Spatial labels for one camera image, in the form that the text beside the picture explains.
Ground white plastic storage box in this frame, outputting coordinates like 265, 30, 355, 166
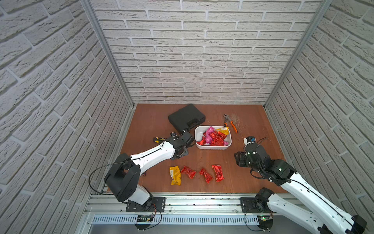
195, 126, 232, 150

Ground red tea bag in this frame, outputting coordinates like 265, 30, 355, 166
197, 137, 206, 146
212, 164, 225, 182
199, 167, 213, 184

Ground yellow tea bag packet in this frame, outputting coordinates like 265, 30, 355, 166
169, 166, 181, 186

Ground red tea bag packet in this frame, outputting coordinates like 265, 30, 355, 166
181, 166, 197, 179

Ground magenta tea bag packet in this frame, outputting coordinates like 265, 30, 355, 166
205, 126, 215, 145

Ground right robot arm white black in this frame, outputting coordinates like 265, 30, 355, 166
234, 136, 367, 234

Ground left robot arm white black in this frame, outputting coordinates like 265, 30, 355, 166
104, 132, 195, 206

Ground small yellow tea bag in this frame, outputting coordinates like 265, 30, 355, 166
215, 127, 229, 135

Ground black plastic tool case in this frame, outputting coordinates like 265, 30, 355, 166
168, 104, 206, 134

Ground right controller board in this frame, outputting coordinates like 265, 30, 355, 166
257, 216, 273, 231

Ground controller board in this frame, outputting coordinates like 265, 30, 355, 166
257, 216, 273, 231
135, 215, 154, 231

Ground left controller board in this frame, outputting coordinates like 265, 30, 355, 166
135, 215, 154, 231

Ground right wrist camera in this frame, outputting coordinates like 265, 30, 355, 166
243, 136, 256, 146

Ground orange handled pliers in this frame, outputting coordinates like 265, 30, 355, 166
224, 114, 238, 133

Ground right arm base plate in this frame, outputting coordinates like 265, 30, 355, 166
239, 198, 273, 213

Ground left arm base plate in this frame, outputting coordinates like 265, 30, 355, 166
126, 197, 166, 213

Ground aluminium rail frame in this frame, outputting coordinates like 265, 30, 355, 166
75, 193, 306, 234

